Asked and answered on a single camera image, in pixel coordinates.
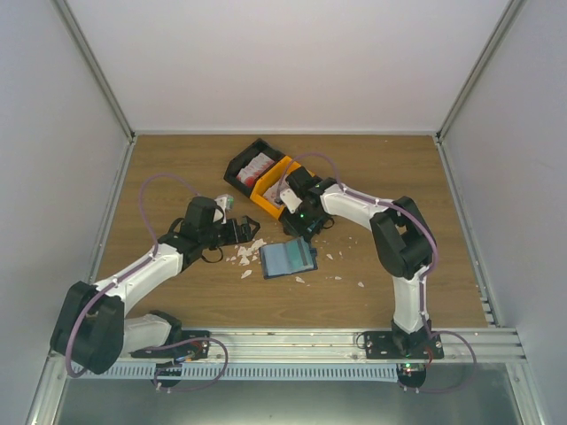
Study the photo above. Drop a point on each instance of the grey slotted cable duct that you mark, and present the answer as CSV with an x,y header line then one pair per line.
x,y
254,372

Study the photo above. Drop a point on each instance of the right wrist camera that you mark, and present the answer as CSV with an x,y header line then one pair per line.
x,y
291,201

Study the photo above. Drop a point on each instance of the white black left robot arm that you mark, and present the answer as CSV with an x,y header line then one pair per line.
x,y
92,330

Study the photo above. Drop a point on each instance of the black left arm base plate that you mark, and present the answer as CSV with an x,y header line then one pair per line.
x,y
187,351

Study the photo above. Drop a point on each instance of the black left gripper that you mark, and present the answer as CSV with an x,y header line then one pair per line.
x,y
245,236

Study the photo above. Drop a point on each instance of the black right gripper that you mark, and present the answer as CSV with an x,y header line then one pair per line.
x,y
305,227

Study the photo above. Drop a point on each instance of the yellow middle card bin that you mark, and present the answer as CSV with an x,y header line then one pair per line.
x,y
264,190

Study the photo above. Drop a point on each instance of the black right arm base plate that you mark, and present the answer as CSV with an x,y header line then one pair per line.
x,y
389,344

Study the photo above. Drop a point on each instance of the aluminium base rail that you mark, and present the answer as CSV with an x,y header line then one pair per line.
x,y
343,345

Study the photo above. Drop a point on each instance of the aluminium corner post left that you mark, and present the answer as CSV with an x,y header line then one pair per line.
x,y
73,27

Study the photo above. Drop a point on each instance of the black right card bin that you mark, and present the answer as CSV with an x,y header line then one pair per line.
x,y
301,225

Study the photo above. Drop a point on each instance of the aluminium corner post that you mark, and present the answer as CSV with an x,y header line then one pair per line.
x,y
73,27
492,44

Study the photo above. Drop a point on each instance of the blue card holder wallet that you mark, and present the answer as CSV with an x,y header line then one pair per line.
x,y
293,257

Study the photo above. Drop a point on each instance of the aluminium corner post right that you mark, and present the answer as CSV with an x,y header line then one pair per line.
x,y
492,44

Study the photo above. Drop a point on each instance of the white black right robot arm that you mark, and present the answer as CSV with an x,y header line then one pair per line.
x,y
405,246

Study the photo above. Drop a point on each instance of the red white card stack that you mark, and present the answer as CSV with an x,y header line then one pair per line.
x,y
250,173

